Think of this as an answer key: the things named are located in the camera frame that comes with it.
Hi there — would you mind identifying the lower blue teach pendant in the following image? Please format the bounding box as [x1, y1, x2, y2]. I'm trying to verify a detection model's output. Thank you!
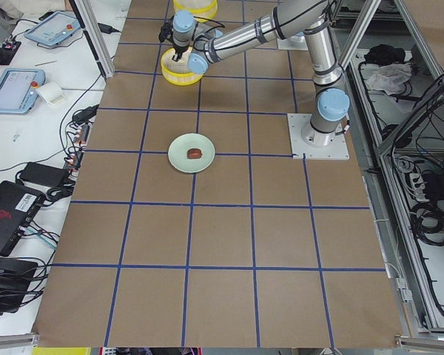
[0, 68, 46, 115]

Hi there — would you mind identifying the black box lower left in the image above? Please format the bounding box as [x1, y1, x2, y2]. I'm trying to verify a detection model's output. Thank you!
[0, 258, 38, 316]

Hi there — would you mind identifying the upper blue teach pendant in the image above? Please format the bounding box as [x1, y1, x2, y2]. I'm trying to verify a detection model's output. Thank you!
[24, 12, 81, 48]

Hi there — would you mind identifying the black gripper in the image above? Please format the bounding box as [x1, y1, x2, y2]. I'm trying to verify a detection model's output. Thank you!
[172, 44, 187, 62]

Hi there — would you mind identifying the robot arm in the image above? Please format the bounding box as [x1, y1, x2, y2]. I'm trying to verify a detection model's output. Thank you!
[158, 1, 288, 115]

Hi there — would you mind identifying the brown chocolate bun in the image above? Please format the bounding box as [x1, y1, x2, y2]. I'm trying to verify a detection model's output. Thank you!
[186, 148, 203, 160]

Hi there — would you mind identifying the aluminium frame post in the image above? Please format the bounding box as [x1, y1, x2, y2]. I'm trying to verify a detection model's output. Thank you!
[69, 0, 115, 81]

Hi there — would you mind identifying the black power adapter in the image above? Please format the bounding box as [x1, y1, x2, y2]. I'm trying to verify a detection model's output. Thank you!
[15, 162, 70, 187]

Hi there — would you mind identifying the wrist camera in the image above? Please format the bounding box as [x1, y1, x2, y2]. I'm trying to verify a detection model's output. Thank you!
[158, 22, 173, 43]

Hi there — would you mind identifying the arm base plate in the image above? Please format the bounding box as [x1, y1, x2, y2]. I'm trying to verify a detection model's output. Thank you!
[287, 113, 350, 160]
[277, 33, 308, 51]

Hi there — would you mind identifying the yellow steamer layer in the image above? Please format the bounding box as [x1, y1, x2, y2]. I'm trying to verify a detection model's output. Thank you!
[160, 47, 203, 86]
[173, 0, 218, 17]

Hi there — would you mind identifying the black cable bundle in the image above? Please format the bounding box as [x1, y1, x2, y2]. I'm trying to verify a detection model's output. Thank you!
[410, 199, 444, 247]

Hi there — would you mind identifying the black mini computer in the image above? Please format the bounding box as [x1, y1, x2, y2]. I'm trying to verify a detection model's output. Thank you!
[0, 180, 45, 257]

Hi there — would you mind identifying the blue teach pendant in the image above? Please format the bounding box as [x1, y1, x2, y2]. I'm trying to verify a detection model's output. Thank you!
[0, 68, 46, 115]
[24, 12, 81, 48]

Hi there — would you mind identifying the pale green plate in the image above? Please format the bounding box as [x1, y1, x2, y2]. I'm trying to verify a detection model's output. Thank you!
[167, 133, 215, 173]

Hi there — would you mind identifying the crumpled cloth pile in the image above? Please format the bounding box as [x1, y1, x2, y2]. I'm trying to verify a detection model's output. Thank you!
[364, 44, 412, 95]

